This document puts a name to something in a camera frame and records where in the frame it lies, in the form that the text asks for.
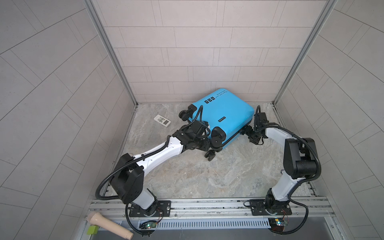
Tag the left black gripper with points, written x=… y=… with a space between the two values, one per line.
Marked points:
x=206 y=145

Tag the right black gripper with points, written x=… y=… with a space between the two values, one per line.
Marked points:
x=246 y=129

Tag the blue suitcase with black lining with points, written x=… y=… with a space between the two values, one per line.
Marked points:
x=226 y=115

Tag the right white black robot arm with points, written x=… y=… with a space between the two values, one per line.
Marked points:
x=300 y=161

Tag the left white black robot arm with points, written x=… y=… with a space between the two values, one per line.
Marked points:
x=126 y=182

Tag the white remote control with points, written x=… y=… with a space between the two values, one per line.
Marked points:
x=162 y=120

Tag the right circuit board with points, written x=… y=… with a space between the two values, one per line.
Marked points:
x=277 y=224

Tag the circuit board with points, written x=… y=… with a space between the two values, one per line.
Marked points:
x=277 y=224
x=148 y=225

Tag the left circuit board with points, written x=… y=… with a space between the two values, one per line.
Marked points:
x=148 y=225

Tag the green block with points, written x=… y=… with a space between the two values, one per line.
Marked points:
x=93 y=230

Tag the aluminium mounting rail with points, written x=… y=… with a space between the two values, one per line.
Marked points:
x=229 y=208

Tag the beige cylinder handle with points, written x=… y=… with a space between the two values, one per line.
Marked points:
x=95 y=218

